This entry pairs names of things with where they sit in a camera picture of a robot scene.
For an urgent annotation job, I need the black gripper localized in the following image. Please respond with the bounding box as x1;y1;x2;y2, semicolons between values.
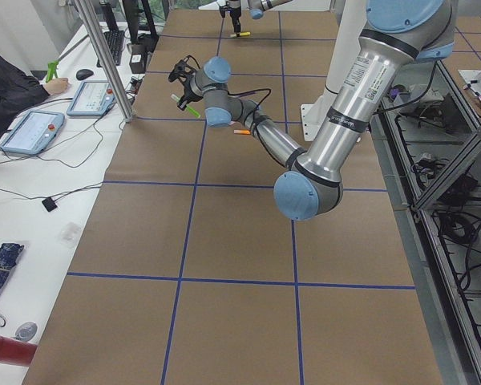
218;0;241;34
168;59;196;104

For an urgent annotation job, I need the yellow highlighter pen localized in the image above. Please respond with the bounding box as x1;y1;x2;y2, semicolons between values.
229;31;251;39

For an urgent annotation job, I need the green highlighter pen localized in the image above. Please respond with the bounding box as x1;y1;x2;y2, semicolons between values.
171;94;201;118

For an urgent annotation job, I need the orange highlighter pen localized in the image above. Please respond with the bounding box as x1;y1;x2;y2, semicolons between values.
233;129;251;135

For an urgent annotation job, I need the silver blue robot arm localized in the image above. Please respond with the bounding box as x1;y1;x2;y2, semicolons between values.
168;1;458;221
218;0;290;37

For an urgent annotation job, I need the person's black sleeved forearm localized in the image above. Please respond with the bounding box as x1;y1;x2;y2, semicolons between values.
0;55;49;135

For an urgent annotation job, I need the person's hand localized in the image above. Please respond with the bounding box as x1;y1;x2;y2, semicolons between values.
42;78;70;95

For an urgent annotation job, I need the black box with label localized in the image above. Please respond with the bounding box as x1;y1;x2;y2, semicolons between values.
129;43;148;74

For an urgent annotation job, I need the black keyboard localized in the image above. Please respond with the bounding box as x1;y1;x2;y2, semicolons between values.
103;30;125;66

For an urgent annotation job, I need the far light blue teach pendant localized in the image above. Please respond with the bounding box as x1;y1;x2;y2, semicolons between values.
67;80;115;118

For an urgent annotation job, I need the light blue teach pendant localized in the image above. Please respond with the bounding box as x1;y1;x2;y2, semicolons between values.
0;111;66;155
67;80;115;118

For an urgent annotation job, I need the black computer mouse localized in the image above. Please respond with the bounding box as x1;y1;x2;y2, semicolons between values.
75;69;94;81

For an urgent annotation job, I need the near light blue teach pendant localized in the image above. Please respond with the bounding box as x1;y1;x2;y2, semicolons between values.
0;111;66;155

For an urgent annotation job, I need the small black box device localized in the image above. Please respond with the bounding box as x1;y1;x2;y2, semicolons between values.
42;197;58;212

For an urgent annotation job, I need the clear plastic packet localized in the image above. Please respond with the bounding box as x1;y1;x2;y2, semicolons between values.
58;222;83;248

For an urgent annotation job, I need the round silver lid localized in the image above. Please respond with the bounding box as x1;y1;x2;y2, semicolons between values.
14;322;38;342

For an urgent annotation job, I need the red bottle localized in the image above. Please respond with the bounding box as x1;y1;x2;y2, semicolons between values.
0;335;38;367

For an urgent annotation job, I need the aluminium frame post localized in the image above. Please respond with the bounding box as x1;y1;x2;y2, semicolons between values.
74;0;134;123

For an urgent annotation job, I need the green handled grabber tool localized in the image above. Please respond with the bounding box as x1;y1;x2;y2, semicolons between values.
45;34;89;82

